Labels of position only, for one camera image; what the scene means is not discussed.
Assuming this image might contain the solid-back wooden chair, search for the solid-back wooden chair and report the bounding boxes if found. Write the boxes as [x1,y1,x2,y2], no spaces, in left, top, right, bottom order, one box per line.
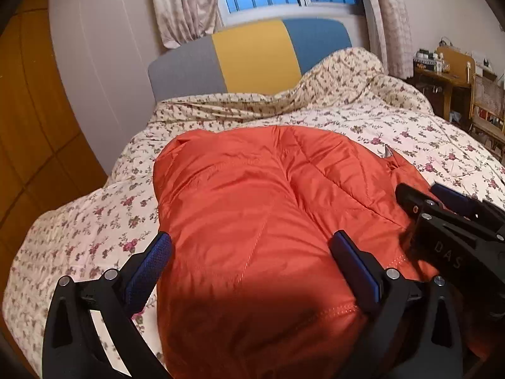
[436,46,476,85]

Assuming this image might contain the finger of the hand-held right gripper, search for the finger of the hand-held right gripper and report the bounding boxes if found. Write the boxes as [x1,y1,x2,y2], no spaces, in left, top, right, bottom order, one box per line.
[395,183,435,222]
[432,183,480,216]

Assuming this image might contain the wooden wardrobe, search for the wooden wardrobe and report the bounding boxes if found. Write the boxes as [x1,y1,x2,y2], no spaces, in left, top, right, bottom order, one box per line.
[0,0,109,285]

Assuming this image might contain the wooden desk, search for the wooden desk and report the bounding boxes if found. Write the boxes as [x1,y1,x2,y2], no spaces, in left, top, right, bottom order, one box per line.
[412,65,472,123]

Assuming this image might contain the floral curtain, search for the floral curtain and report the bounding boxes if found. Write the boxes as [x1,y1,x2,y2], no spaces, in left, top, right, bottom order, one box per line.
[148,0,223,48]
[369,0,415,81]

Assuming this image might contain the cane-back wooden chair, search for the cane-back wooden chair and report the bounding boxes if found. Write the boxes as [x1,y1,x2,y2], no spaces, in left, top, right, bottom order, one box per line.
[469,73,505,148]

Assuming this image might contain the black box on desk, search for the black box on desk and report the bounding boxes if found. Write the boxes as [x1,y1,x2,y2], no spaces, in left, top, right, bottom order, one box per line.
[414,49,444,72]

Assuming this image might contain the orange down jacket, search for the orange down jacket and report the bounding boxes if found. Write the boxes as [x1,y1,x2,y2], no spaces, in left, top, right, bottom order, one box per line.
[152,124,505,379]

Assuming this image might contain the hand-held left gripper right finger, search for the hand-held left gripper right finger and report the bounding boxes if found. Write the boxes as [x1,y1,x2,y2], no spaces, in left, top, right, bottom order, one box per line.
[329,230,464,379]

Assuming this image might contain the grey yellow blue headboard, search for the grey yellow blue headboard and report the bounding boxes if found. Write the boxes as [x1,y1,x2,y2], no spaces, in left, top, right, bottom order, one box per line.
[148,18,353,105]

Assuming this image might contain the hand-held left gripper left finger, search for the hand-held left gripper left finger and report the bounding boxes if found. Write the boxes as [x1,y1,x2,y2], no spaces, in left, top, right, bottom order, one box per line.
[41,231,174,379]

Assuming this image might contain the large-flower print quilt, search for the large-flower print quilt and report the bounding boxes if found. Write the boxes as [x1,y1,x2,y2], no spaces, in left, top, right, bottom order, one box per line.
[2,95,505,379]

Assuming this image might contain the small-flower print blanket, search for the small-flower print blanket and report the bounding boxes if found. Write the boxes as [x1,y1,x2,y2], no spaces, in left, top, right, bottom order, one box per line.
[152,46,435,127]

